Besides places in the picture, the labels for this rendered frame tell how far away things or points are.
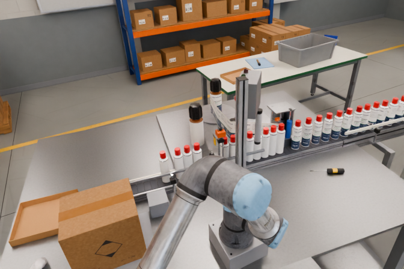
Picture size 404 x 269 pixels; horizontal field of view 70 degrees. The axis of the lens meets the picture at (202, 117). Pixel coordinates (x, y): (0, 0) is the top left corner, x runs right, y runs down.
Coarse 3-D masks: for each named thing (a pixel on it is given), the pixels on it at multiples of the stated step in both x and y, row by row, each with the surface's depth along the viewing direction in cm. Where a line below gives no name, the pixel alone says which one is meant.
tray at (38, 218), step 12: (72, 192) 166; (24, 204) 160; (36, 204) 162; (48, 204) 162; (24, 216) 155; (36, 216) 155; (48, 216) 155; (12, 228) 145; (24, 228) 149; (36, 228) 148; (48, 228) 148; (12, 240) 138; (24, 240) 140
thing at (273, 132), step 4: (272, 128) 171; (276, 128) 172; (272, 132) 173; (276, 132) 173; (272, 136) 173; (276, 136) 173; (272, 140) 174; (276, 140) 175; (272, 144) 176; (276, 144) 177; (272, 148) 177; (272, 152) 179
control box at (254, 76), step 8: (256, 72) 144; (248, 80) 135; (256, 80) 135; (248, 88) 134; (256, 88) 133; (248, 96) 136; (256, 96) 135; (248, 104) 138; (256, 104) 138; (248, 112) 140; (256, 112) 142
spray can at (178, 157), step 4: (176, 148) 158; (176, 152) 157; (180, 152) 159; (176, 156) 159; (180, 156) 159; (176, 160) 159; (180, 160) 160; (176, 164) 161; (180, 164) 161; (176, 168) 162; (180, 168) 162; (180, 172) 164; (176, 176) 166; (180, 176) 165
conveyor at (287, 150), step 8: (312, 144) 189; (320, 144) 188; (288, 152) 183; (296, 152) 183; (256, 160) 178; (264, 160) 177; (136, 184) 165; (144, 184) 165; (152, 184) 164; (160, 184) 164; (168, 184) 164; (136, 192) 160
